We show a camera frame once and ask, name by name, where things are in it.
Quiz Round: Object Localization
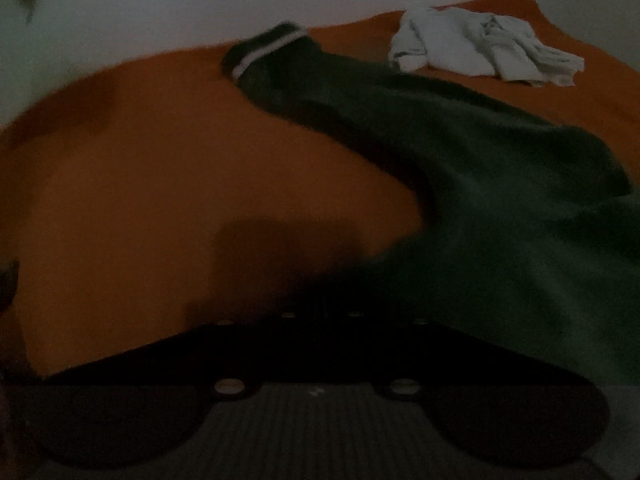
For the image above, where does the orange bed blanket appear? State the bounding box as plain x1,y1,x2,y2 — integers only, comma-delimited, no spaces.
0,0,640,386

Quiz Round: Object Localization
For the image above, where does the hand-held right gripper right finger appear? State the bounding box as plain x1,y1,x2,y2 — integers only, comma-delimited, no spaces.
320,310,593,401

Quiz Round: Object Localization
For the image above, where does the white crumpled garment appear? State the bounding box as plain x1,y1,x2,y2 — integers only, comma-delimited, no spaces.
387,6,586,88

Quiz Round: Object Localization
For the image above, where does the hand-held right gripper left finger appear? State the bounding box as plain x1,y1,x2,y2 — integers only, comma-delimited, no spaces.
45,310,321,401

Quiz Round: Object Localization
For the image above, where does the dark green fleece jacket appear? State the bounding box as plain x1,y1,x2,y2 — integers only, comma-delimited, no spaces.
220,21,640,386

